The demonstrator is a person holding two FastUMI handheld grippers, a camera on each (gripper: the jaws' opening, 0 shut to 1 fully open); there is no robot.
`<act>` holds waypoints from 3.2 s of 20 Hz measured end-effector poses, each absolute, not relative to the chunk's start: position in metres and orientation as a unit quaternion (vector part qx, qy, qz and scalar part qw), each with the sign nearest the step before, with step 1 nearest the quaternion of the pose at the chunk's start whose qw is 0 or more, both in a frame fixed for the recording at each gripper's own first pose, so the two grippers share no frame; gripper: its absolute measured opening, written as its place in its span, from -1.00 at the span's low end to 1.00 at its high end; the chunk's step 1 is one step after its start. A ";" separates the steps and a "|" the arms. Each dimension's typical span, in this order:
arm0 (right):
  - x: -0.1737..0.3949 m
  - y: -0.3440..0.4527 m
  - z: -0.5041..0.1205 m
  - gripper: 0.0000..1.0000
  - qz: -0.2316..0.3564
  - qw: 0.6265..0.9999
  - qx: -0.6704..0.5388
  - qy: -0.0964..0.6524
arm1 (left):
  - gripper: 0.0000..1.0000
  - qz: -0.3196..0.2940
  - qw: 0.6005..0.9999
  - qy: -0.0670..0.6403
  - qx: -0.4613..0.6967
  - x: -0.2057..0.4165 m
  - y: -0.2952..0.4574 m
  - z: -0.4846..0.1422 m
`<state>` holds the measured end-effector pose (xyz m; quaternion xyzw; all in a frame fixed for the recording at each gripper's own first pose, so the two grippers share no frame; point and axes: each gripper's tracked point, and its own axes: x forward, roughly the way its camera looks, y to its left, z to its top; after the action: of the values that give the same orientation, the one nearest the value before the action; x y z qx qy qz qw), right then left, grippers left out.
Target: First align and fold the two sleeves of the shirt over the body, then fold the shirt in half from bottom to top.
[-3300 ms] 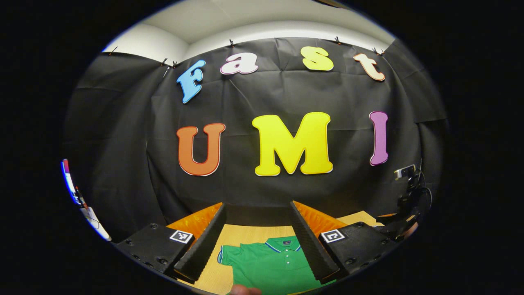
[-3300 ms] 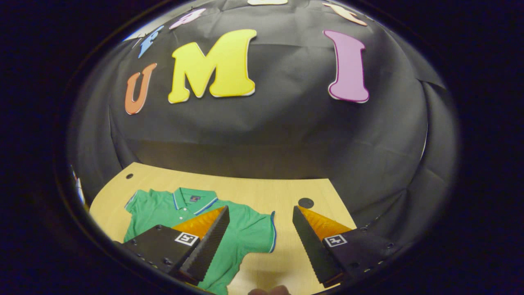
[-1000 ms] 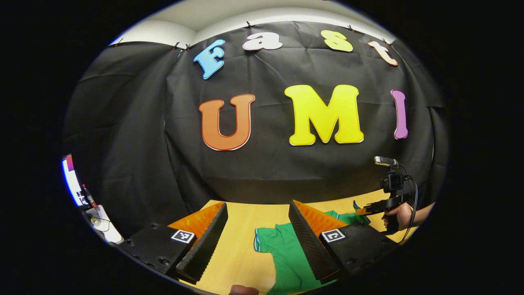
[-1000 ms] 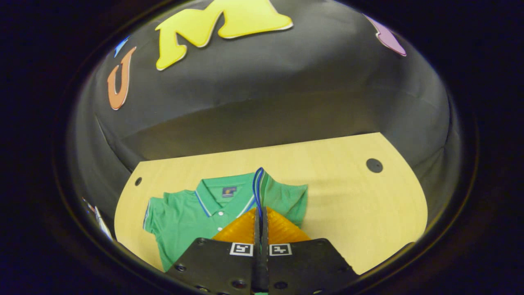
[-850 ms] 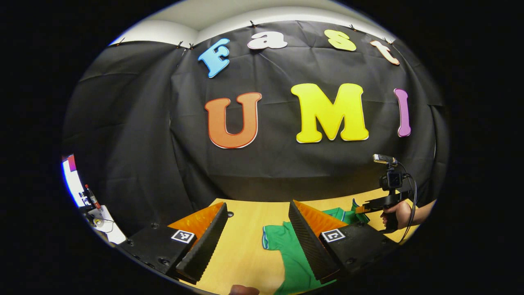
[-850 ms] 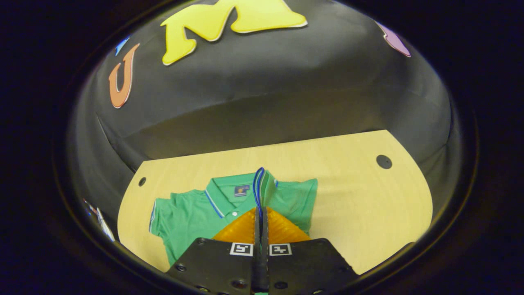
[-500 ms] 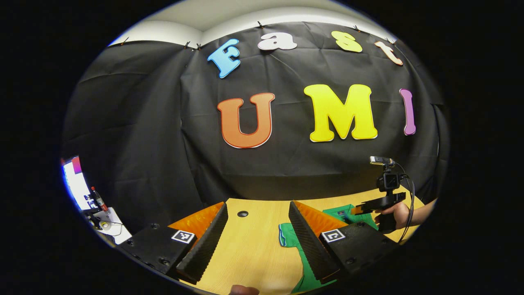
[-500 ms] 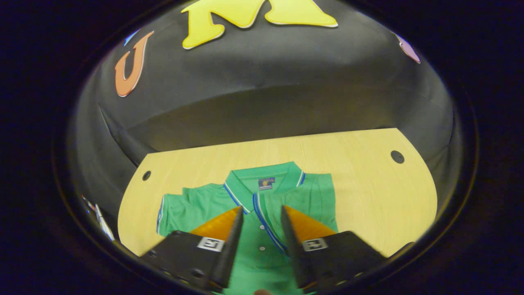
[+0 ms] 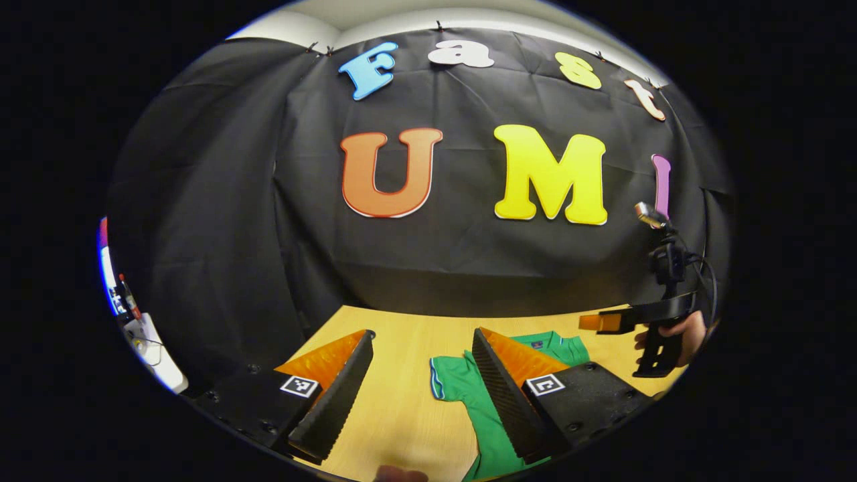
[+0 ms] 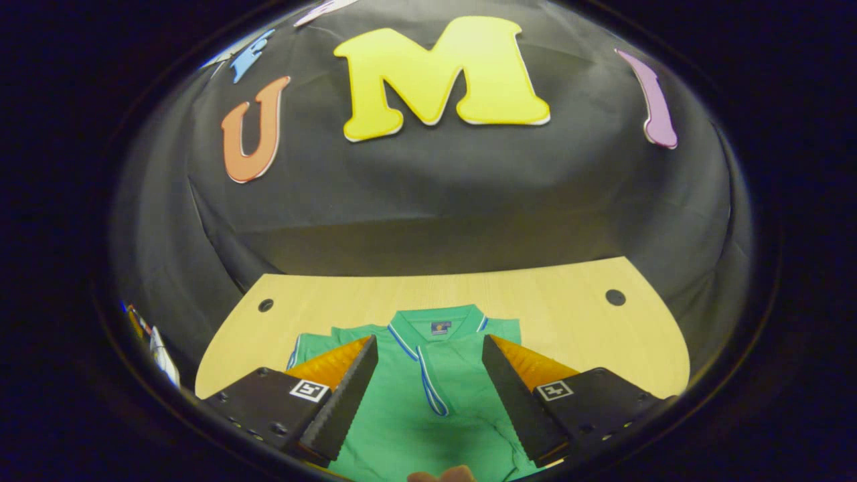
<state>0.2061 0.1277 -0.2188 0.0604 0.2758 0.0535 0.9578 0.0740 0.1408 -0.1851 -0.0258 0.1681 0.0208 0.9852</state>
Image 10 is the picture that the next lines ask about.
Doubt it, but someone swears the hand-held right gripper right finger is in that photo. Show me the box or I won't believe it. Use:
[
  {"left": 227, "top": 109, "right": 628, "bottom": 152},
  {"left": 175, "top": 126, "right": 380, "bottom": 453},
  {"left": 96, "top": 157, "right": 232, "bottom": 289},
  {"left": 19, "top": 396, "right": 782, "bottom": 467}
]
[{"left": 481, "top": 335, "right": 678, "bottom": 469}]

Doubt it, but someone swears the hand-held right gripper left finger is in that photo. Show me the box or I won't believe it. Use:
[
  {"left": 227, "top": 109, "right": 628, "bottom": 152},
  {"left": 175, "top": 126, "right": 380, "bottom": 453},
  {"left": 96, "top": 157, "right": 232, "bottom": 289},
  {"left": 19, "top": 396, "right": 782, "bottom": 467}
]
[{"left": 201, "top": 335, "right": 380, "bottom": 469}]

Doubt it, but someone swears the green T-shirt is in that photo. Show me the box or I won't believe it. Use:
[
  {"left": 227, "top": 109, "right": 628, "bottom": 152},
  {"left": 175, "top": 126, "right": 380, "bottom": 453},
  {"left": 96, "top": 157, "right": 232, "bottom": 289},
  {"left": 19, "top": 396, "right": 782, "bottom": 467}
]
[{"left": 287, "top": 305, "right": 544, "bottom": 482}]

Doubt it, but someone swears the black backdrop cloth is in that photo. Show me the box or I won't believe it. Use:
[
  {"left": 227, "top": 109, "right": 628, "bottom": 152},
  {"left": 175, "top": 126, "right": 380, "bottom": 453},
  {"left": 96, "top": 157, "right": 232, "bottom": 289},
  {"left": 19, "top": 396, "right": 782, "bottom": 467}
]
[{"left": 110, "top": 0, "right": 754, "bottom": 402}]

